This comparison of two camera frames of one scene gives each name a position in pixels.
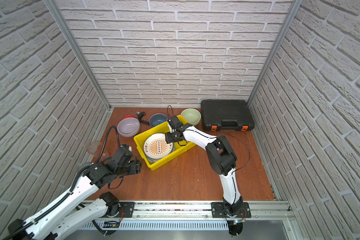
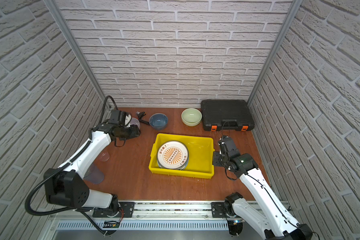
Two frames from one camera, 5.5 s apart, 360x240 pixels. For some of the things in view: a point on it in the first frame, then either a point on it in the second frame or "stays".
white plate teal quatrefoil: (154, 160) → (176, 169)
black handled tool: (140, 115) stays
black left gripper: (138, 165) → (137, 132)
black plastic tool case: (217, 114) stays
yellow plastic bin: (163, 128) → (200, 164)
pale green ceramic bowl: (193, 116) stays
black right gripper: (168, 137) → (216, 159)
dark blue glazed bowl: (157, 118) stays
